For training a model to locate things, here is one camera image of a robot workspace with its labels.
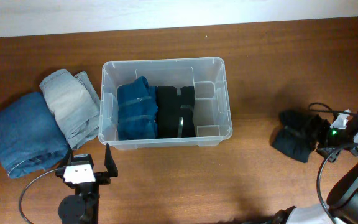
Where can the teal taped shirt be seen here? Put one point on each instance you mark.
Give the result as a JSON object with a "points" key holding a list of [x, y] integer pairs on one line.
{"points": [[137, 111]]}

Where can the light blue folded jeans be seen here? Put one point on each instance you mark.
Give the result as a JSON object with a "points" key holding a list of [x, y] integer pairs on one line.
{"points": [[75, 105]]}

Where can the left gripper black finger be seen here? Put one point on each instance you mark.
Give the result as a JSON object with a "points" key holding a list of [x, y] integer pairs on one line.
{"points": [[66, 159], [109, 163]]}

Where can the dark blue folded jeans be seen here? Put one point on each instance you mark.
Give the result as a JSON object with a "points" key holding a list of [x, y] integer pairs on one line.
{"points": [[30, 139]]}

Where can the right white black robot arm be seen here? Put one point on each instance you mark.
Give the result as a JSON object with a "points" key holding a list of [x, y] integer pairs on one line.
{"points": [[341, 204]]}

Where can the black taped garment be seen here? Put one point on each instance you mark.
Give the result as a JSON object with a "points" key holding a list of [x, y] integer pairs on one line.
{"points": [[175, 112]]}

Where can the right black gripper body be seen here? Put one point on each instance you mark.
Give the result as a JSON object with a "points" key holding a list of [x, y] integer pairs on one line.
{"points": [[330, 139]]}

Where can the dark taped garment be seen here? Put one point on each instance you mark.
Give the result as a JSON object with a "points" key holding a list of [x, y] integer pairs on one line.
{"points": [[299, 134]]}

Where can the clear plastic storage container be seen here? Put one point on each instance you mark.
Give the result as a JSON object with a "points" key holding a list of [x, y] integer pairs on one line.
{"points": [[212, 114]]}

